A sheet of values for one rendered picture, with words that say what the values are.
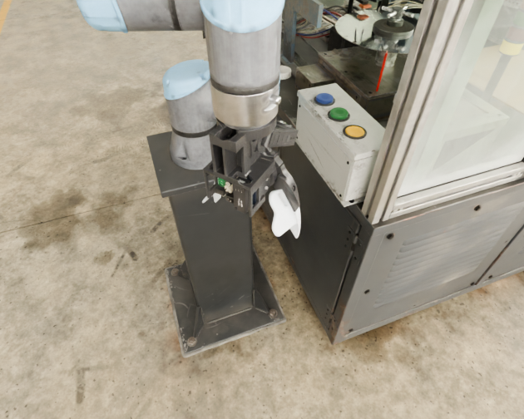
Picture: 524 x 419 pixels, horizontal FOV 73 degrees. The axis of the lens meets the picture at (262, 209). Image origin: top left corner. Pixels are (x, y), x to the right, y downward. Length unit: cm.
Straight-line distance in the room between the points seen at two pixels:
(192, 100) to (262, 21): 50
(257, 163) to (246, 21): 18
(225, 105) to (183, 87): 44
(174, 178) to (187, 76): 25
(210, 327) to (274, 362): 28
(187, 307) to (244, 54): 127
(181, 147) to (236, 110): 54
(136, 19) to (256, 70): 17
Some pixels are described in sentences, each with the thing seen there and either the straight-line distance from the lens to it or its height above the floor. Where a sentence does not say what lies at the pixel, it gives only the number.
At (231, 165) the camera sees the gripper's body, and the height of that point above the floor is 106.
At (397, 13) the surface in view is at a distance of 118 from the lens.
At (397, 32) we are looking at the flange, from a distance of 116.
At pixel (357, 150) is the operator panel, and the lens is 75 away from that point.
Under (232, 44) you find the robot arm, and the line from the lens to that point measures 36.
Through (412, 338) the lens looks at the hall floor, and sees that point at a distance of 156.
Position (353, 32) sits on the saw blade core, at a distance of 115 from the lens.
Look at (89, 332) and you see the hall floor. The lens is 161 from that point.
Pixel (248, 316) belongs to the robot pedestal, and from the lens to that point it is 148.
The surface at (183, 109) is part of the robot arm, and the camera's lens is 85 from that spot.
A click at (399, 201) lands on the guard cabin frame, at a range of 82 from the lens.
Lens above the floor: 133
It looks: 47 degrees down
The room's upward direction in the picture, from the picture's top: straight up
